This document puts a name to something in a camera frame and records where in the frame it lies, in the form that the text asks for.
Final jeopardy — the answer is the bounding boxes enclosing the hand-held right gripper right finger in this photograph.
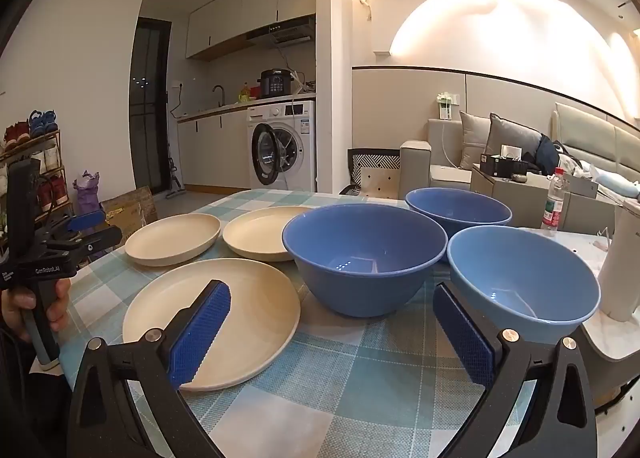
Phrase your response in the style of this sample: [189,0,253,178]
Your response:
[432,282,598,458]

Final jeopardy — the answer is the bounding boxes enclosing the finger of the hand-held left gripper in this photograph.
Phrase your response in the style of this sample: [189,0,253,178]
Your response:
[37,209,107,245]
[42,228,123,269]

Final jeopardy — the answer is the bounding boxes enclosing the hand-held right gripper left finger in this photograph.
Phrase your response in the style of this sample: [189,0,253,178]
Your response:
[66,279,233,458]

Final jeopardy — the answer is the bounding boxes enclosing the cream plate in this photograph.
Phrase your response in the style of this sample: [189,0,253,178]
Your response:
[124,213,222,268]
[222,206,321,263]
[122,258,302,392]

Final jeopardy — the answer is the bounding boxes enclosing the blue bowl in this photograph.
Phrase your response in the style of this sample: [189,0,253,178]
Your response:
[446,225,601,346]
[281,203,449,318]
[405,187,514,265]

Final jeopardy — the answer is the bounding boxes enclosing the person's left hand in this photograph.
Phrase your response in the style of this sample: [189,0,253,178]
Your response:
[4,277,72,341]

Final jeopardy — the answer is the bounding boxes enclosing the purple bag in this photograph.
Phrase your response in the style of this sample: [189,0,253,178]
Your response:
[74,170,103,216]

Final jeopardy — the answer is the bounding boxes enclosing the cardboard box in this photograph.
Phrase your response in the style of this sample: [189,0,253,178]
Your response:
[102,198,143,234]

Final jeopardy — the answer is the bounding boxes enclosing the metal shoe rack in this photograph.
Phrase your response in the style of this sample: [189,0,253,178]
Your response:
[0,128,68,239]

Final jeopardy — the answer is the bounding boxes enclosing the brown patterned carton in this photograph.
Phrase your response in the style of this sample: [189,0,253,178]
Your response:
[131,186,159,226]

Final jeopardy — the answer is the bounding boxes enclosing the pair of red shoes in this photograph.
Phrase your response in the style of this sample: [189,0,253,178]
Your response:
[4,120,30,146]

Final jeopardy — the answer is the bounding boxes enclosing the floor mop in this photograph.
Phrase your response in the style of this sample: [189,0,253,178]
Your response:
[165,88,186,200]

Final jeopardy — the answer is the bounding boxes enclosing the pair of blue sandals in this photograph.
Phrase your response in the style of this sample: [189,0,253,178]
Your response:
[28,110,57,136]

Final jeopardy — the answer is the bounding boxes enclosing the teal checked tablecloth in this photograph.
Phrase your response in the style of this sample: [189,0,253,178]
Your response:
[32,188,501,458]

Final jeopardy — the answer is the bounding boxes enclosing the dark glass door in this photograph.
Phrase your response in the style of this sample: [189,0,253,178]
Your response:
[129,17,173,194]

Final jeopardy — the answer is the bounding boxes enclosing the beige side cabinet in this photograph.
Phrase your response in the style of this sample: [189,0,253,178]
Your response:
[470,164,617,230]

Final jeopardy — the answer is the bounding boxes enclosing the white lower kitchen cabinet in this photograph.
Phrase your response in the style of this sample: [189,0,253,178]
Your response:
[177,105,251,189]

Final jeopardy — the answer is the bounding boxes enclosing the clear water bottle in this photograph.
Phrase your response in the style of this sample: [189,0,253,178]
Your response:
[541,169,566,234]

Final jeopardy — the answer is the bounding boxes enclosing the cream dotted cushion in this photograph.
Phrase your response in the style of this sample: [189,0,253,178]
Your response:
[360,167,401,199]

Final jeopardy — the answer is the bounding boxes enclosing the black box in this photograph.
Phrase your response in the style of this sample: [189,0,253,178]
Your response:
[480,153,531,178]

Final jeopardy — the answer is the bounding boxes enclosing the white electric kettle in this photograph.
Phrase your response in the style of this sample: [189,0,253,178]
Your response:
[597,198,640,321]

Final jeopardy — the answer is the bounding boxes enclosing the grey sofa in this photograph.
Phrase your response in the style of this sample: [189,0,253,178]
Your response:
[400,118,546,199]

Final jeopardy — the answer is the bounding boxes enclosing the grey flat box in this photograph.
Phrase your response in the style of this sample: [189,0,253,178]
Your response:
[562,174,599,199]

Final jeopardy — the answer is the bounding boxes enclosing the white washing machine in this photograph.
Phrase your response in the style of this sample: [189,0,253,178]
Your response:
[247,100,317,192]

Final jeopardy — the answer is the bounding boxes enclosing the grey cushion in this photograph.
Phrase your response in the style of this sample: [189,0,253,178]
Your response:
[459,111,493,169]
[484,113,543,171]

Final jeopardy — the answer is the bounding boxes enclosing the dark blue pillow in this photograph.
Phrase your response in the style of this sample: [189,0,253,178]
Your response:
[535,134,561,174]

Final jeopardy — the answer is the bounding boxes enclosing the light blue pillow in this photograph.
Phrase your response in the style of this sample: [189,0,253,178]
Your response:
[592,170,640,199]

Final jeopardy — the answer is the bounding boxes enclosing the black pressure cooker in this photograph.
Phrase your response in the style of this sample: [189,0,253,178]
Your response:
[257,69,292,99]

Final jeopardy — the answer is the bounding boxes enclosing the beige padded headboard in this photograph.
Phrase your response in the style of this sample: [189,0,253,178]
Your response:
[550,102,640,174]

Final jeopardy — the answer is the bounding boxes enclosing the white upper kitchen cabinets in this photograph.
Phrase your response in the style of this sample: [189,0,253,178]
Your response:
[186,0,317,61]

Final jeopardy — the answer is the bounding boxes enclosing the range hood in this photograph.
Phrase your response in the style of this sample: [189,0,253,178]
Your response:
[246,18,316,49]

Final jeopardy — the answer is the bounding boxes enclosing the white wall plug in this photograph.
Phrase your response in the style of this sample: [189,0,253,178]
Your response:
[436,92,461,120]

